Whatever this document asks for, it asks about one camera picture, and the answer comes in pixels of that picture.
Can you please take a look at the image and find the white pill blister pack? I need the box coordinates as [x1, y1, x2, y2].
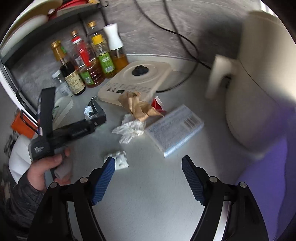
[104, 151, 129, 171]

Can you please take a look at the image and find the clear plastic packet with label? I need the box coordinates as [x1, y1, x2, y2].
[145, 104, 204, 157]

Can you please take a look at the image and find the white tissue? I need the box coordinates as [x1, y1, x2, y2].
[112, 114, 146, 144]

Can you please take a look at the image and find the silver black wrapper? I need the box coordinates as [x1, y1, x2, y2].
[84, 96, 106, 127]

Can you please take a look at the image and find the brown paper bag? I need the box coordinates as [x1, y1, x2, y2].
[118, 92, 163, 121]

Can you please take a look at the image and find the red wrapper scrap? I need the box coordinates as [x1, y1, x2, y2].
[151, 95, 166, 114]

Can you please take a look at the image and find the black kitchen rack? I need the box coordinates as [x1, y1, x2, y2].
[0, 0, 110, 140]

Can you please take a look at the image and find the person's left hand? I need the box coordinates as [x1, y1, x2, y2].
[27, 154, 63, 192]

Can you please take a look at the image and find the white tray with green packet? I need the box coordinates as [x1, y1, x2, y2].
[52, 96, 74, 130]

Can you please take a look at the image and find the small clear jar white lid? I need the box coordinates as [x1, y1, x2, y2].
[52, 70, 73, 97]

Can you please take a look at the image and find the dark soy sauce bottle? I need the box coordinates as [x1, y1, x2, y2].
[51, 40, 86, 95]

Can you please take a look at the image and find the purple plastic bucket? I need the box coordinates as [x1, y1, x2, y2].
[237, 104, 295, 240]

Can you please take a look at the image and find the red cap oil bottle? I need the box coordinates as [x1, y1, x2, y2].
[71, 30, 105, 88]

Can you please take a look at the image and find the white rice cooker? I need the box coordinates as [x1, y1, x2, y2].
[205, 11, 295, 153]

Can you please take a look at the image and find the beige induction cooker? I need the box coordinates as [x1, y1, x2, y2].
[98, 61, 171, 105]

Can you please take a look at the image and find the yellow cap green label bottle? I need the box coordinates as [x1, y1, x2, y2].
[87, 21, 116, 79]

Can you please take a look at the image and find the white cap oil dispenser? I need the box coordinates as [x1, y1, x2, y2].
[103, 24, 129, 73]

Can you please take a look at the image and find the white bowl on rack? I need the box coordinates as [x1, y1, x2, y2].
[1, 0, 63, 58]

